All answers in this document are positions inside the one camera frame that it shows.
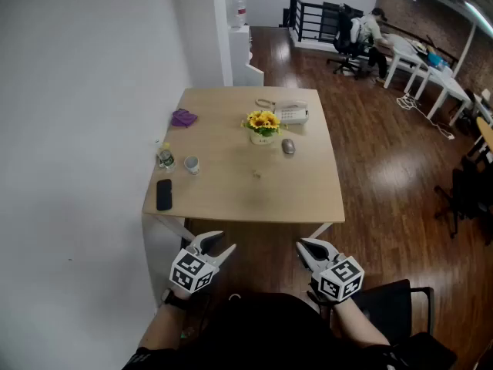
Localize black wristwatch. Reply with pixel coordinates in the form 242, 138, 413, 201
160, 288, 190, 311

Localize sunflowers in white pot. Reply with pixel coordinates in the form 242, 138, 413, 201
240, 109, 289, 146

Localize person's left forearm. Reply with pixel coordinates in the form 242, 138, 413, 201
137, 289, 193, 352

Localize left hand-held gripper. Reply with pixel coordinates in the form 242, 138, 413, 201
169, 230, 237, 294

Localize round yellow table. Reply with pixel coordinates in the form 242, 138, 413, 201
475, 116, 493, 154

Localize person's right forearm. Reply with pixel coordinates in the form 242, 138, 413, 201
331, 298, 392, 349

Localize black seat chair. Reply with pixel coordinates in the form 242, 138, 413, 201
352, 278, 459, 370

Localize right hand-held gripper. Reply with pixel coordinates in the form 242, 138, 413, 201
296, 237, 365, 304

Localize large water jug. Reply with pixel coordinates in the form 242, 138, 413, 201
224, 0, 248, 29

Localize person's black clothing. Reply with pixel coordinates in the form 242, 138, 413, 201
122, 291, 459, 370

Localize white floor cable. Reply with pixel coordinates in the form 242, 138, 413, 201
396, 93, 456, 140

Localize black smartphone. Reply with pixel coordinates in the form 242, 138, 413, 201
156, 178, 173, 212

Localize black swivel chair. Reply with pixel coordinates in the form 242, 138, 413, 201
434, 155, 493, 247

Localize clear plastic water bottle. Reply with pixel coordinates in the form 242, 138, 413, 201
156, 147, 176, 173

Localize white cup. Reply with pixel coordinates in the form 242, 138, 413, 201
183, 155, 201, 176

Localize purple cloth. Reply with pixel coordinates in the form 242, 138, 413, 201
170, 108, 199, 128

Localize white desk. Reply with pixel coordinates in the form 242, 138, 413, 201
382, 32, 474, 127

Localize black office chair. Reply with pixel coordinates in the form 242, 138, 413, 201
326, 5, 371, 79

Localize black railing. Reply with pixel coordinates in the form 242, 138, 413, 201
283, 0, 350, 45

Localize beige corded telephone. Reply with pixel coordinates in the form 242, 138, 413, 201
255, 98, 310, 125

